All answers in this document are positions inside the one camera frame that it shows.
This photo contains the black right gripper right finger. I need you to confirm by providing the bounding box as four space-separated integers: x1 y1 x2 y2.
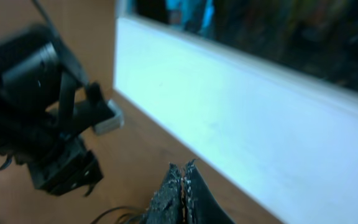
183 159 234 224

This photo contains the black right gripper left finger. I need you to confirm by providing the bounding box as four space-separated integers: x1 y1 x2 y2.
140 164 183 224

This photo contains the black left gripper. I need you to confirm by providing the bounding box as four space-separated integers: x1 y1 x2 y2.
27 138 103 196

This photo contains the black USB cable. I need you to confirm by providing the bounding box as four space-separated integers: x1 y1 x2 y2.
90 205 149 224

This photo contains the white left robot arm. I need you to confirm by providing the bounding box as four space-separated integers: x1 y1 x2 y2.
0 24 111 196

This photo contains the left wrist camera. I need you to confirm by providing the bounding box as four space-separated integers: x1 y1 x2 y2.
68 83 124 135

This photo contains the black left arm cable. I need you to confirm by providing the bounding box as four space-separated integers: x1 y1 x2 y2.
31 0 62 41

